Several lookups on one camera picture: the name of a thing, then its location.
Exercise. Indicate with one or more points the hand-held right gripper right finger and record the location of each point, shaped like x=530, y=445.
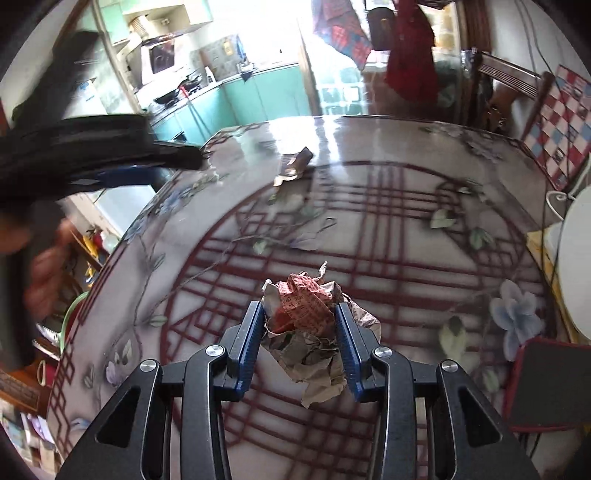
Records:
x=348, y=350

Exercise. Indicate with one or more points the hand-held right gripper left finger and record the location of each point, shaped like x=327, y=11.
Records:
x=247, y=346

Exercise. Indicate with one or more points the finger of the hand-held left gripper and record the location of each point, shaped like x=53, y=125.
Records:
x=175, y=156

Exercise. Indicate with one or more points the silver foil paper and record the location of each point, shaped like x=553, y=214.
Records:
x=314, y=364

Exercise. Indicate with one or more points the red printed paper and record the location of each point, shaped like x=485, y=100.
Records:
x=304, y=300

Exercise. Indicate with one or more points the red bin with green rim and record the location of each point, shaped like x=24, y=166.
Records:
x=69, y=314

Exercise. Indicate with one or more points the person's left hand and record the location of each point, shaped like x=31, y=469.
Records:
x=46, y=277

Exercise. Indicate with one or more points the black wok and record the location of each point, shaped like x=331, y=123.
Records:
x=167, y=96

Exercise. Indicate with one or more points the steel range hood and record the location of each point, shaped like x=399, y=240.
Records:
x=161, y=60

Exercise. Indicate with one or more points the teal kitchen cabinets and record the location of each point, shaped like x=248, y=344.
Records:
x=263, y=92

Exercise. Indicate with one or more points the gold candy wrapper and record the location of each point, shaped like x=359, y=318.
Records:
x=293, y=164

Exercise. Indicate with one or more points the black pad with red edge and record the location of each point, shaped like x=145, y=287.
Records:
x=549, y=383

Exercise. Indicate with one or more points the plaid hanging cloth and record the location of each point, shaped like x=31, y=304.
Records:
x=341, y=32

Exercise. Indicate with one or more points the black backpack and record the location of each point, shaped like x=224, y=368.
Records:
x=381, y=27

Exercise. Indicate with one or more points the white round object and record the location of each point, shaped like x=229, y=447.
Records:
x=577, y=267

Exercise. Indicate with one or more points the red hanging garment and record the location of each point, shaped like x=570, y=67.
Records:
x=411, y=64

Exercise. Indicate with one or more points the checkered chair cushion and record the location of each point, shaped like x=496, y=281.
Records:
x=558, y=129

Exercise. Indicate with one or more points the brown slatted wooden chair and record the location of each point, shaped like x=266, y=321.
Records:
x=508, y=76

